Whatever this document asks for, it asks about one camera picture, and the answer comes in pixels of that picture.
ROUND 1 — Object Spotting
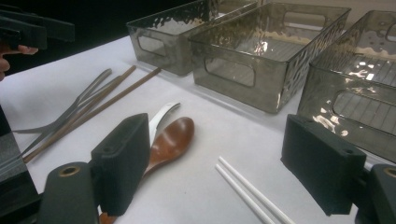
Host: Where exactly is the metal knife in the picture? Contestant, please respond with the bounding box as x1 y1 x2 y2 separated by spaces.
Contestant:
20 76 124 157

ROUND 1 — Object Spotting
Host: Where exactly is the white ceramic spoon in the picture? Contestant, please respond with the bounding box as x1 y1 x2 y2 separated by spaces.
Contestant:
148 102 181 147

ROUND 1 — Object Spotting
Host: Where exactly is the white chopstick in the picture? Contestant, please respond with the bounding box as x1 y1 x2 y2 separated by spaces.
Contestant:
215 163 276 224
218 156 297 224

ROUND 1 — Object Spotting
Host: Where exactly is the gray transparent plastic bin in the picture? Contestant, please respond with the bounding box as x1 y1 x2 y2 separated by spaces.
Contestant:
189 2 352 115
125 0 260 77
297 9 396 164

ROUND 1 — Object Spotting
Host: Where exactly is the metal fork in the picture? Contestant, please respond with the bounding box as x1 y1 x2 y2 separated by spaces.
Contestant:
12 68 113 134

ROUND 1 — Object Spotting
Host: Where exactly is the brown wooden spoon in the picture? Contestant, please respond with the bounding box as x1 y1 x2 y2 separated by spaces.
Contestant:
99 116 195 224

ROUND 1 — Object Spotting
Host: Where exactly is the brown wooden chopstick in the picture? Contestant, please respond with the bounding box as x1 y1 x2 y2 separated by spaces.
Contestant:
46 67 163 141
22 64 137 164

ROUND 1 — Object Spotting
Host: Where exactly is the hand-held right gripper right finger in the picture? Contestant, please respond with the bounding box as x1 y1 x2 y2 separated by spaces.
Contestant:
280 114 368 217

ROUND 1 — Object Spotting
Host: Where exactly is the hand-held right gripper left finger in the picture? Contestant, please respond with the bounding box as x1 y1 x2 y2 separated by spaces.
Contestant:
90 112 151 217

